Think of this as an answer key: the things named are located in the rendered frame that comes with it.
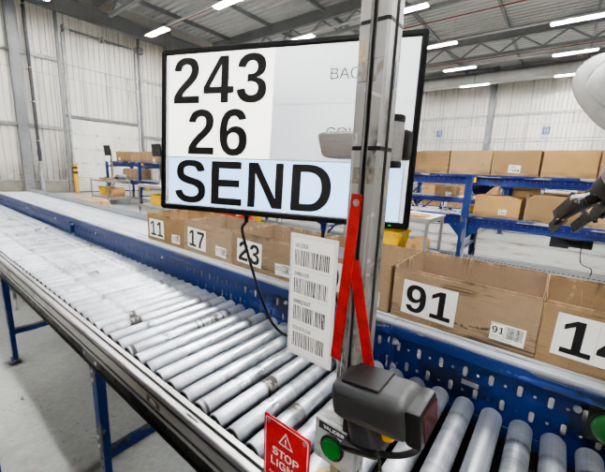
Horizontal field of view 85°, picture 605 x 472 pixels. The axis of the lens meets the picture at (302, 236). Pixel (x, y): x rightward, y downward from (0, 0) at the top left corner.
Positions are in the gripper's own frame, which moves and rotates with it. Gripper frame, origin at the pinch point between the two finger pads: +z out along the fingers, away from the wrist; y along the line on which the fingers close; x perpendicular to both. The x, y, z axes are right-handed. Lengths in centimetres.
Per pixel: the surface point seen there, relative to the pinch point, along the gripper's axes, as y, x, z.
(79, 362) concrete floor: -241, -39, 126
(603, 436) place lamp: -6, -52, 1
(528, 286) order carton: -3.0, -11.6, 21.6
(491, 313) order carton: -22.9, -25.2, 4.7
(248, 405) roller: -87, -52, 3
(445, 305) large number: -33.2, -22.2, 9.6
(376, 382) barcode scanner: -58, -47, -46
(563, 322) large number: -9.9, -28.6, -2.5
